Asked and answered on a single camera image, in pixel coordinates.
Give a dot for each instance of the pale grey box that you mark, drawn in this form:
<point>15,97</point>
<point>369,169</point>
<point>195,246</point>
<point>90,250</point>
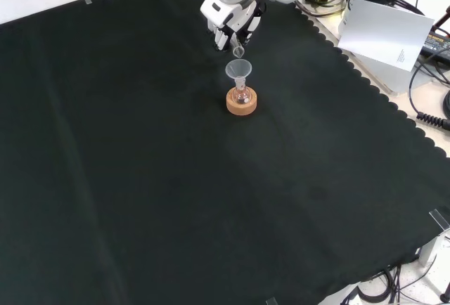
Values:
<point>383,73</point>

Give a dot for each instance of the clear plastic funnel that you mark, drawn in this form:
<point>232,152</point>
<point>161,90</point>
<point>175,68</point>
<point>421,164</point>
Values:
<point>238,69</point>

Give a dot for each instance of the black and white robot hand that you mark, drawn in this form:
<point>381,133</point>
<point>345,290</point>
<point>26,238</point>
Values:
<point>225,15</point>

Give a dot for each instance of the black tripod foot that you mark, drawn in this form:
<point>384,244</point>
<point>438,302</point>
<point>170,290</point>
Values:
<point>447,103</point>

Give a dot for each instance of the glass round-bottom flask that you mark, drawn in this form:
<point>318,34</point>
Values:
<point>241,96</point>

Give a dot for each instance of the white metal bracket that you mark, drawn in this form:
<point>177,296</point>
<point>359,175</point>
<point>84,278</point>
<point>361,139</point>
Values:
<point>434,247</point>

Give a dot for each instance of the black power adapter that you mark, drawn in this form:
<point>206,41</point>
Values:
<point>437,43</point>

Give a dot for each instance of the black bench cloth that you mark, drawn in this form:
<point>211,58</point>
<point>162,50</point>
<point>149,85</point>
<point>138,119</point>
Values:
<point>140,161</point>

